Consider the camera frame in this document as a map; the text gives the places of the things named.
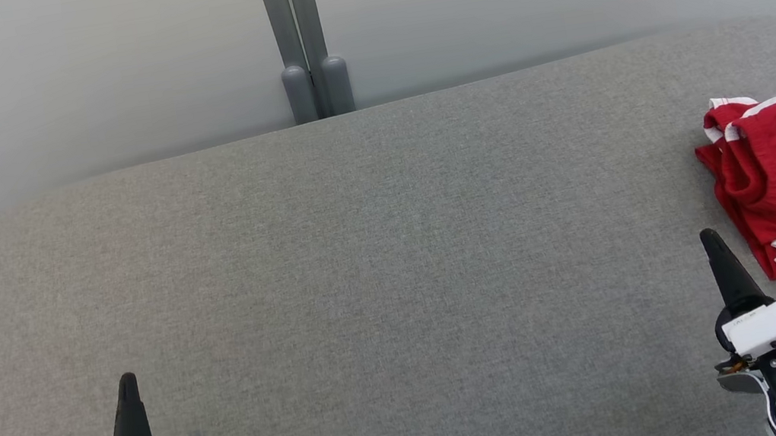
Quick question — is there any grey fabric sofa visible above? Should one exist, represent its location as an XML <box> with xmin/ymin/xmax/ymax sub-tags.
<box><xmin>0</xmin><ymin>12</ymin><xmax>776</xmax><ymax>436</ymax></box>

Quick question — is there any grey partition post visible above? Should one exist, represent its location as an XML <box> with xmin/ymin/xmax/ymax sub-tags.
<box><xmin>286</xmin><ymin>0</ymin><xmax>356</xmax><ymax>121</ymax></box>
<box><xmin>257</xmin><ymin>0</ymin><xmax>320</xmax><ymax>128</ymax></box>

